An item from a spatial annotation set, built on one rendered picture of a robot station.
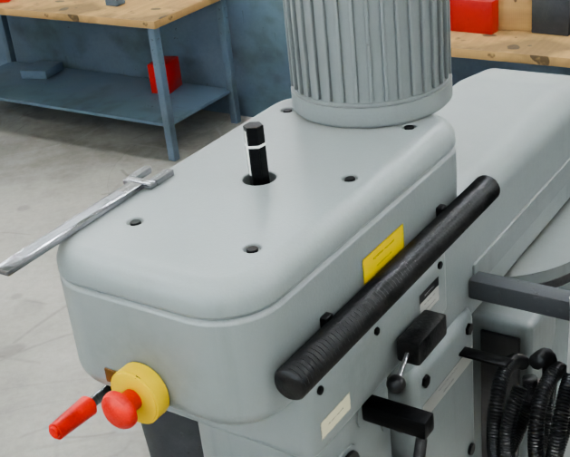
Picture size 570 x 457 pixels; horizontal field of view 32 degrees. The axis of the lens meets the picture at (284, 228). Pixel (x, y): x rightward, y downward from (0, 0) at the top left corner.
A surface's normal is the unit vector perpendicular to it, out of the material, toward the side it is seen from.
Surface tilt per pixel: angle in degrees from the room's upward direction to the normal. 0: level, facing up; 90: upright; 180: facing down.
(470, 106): 0
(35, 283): 0
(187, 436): 94
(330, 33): 90
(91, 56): 90
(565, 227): 0
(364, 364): 90
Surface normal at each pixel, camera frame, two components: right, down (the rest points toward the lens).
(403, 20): 0.34, 0.40
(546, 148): 0.83, 0.18
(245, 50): -0.55, 0.43
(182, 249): -0.10, -0.89
